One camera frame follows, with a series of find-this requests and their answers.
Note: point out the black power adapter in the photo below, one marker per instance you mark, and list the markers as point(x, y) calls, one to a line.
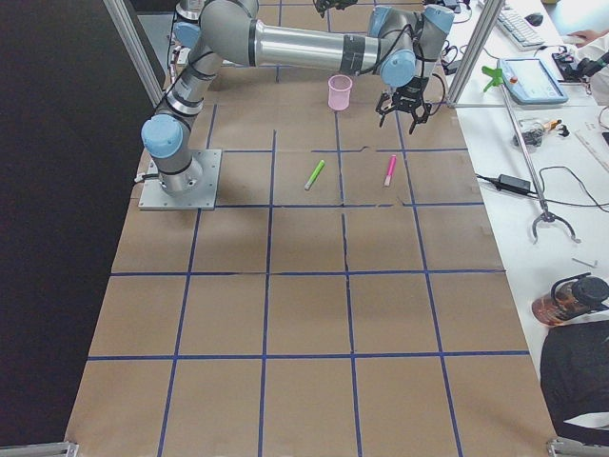
point(513, 184)

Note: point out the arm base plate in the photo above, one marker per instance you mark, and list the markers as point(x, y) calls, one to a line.
point(195, 188)

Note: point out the long reacher grabber tool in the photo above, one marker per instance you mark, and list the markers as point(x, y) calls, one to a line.
point(496, 80)

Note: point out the white keyboard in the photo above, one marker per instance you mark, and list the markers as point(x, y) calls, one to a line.
point(518, 30)

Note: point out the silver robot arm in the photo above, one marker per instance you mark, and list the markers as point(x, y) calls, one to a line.
point(185, 28)
point(400, 46)

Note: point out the brown paper table cover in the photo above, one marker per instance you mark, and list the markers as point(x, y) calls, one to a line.
point(347, 320)

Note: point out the pink marker pen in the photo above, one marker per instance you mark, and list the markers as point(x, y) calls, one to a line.
point(390, 170)

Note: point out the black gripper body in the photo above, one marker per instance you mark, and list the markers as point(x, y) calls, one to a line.
point(410, 98)
point(324, 4)

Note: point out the green marker pen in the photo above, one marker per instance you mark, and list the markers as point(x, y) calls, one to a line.
point(314, 175)

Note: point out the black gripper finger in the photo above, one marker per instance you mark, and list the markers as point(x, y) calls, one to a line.
point(385, 106)
point(420, 112)

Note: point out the person in black jacket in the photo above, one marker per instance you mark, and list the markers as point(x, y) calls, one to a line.
point(574, 378)

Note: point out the pink mesh cup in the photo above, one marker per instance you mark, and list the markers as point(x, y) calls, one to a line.
point(339, 89)

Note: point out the amber water bottle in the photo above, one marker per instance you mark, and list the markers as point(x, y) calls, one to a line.
point(570, 298)

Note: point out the aluminium frame post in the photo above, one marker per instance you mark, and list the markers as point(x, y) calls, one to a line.
point(487, 21)

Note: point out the black computer mouse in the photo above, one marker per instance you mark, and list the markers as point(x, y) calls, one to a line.
point(534, 19)

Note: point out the blue teach pendant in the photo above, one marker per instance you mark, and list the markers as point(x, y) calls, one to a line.
point(530, 82)

